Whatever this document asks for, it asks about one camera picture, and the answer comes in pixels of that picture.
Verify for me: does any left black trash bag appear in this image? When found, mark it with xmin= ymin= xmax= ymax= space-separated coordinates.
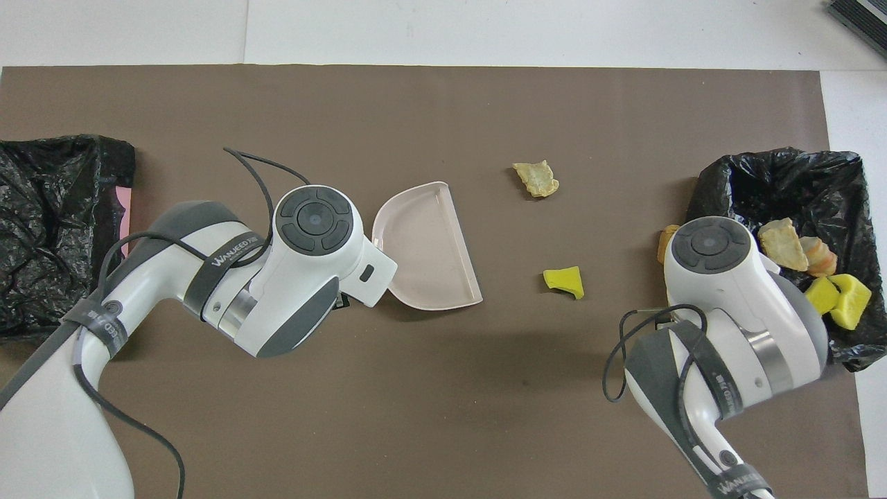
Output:
xmin=0 ymin=134 xmax=137 ymax=340

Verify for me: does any brown paper table mat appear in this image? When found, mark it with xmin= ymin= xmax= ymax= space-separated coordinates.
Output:
xmin=0 ymin=64 xmax=870 ymax=499

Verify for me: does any small yellow sponge wedge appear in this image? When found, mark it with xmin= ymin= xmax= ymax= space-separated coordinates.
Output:
xmin=543 ymin=266 xmax=585 ymax=300

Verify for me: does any brown cork like piece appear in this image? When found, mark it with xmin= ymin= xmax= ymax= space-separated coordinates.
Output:
xmin=657 ymin=224 xmax=681 ymax=264

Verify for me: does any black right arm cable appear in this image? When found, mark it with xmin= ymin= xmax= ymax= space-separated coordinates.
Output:
xmin=601 ymin=304 xmax=709 ymax=404

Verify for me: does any grey ridged device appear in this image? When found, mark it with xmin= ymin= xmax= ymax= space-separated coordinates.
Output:
xmin=825 ymin=0 xmax=887 ymax=60

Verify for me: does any pale foam chunk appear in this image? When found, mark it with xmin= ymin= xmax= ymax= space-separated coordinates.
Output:
xmin=512 ymin=160 xmax=560 ymax=199

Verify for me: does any right black trash bag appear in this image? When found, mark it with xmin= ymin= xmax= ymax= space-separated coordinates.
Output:
xmin=686 ymin=147 xmax=887 ymax=373

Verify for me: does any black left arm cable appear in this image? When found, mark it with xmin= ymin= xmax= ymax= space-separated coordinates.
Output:
xmin=0 ymin=147 xmax=313 ymax=499

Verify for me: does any beige foam chunk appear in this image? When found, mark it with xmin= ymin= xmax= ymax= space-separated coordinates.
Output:
xmin=757 ymin=218 xmax=810 ymax=272

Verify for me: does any notched yellow sponge piece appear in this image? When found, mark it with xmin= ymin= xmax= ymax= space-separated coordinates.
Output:
xmin=804 ymin=277 xmax=841 ymax=316

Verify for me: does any beige plastic dustpan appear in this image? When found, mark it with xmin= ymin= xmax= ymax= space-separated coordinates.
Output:
xmin=371 ymin=181 xmax=484 ymax=311

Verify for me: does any cream orange ridged foam piece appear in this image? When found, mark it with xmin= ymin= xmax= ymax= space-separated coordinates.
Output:
xmin=798 ymin=236 xmax=838 ymax=278

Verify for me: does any black trash bag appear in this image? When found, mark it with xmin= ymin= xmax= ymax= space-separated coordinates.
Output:
xmin=686 ymin=147 xmax=887 ymax=373
xmin=0 ymin=134 xmax=137 ymax=340

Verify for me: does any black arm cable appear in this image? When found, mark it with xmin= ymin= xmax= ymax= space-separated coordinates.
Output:
xmin=601 ymin=304 xmax=709 ymax=404
xmin=0 ymin=147 xmax=313 ymax=499

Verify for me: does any smooth yellow sponge piece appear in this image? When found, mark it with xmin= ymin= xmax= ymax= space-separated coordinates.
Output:
xmin=828 ymin=273 xmax=873 ymax=331

